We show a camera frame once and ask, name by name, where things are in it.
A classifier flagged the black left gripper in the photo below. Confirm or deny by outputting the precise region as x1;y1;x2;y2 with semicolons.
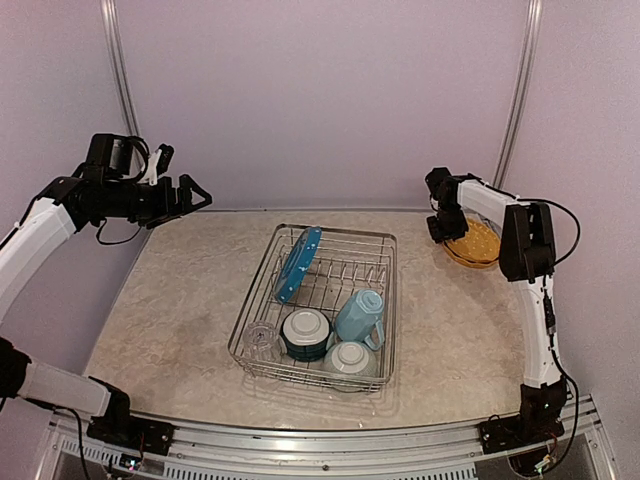
95;172;211;228

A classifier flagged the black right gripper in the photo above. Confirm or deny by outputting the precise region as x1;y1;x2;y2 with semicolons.
427;204;469;243

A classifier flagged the yellow speckled plate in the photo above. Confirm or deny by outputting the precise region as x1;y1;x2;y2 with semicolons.
442;242;498;269
442;217;500;260

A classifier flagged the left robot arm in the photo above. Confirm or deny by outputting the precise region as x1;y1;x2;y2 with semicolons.
1;133;213;445

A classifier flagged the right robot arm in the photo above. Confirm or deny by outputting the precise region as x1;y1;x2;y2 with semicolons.
425;167;577;453

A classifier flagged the light blue faceted mug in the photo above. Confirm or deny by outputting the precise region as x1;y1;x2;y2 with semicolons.
335;289;385;351

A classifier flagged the clear drinking glass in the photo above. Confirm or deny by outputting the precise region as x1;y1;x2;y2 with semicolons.
243;322;282;363

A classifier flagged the grey green bowl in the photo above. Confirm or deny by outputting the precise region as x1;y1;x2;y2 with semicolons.
322;342;378;377

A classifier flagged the dark teal bowl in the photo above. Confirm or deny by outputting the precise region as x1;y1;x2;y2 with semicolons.
280;308;333;362

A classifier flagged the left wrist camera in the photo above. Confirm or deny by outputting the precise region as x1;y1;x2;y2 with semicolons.
140;144;174;186

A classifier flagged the metal wire dish rack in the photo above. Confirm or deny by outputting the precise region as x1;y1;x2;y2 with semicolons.
228;224;397;393

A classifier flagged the left aluminium wall post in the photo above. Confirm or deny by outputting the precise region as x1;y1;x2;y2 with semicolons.
100;0;139;135

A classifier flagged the aluminium wall post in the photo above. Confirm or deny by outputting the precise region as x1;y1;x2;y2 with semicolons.
492;0;544;188
100;0;139;135

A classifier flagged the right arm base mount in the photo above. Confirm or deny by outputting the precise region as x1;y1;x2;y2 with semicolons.
478;412;565;454

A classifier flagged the right aluminium wall post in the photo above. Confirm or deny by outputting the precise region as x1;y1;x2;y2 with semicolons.
492;0;544;188

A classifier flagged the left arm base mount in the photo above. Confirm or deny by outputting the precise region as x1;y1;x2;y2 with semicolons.
87;397;175;456

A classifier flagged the aluminium front rail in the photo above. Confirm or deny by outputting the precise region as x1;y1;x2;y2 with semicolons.
34;394;616;480

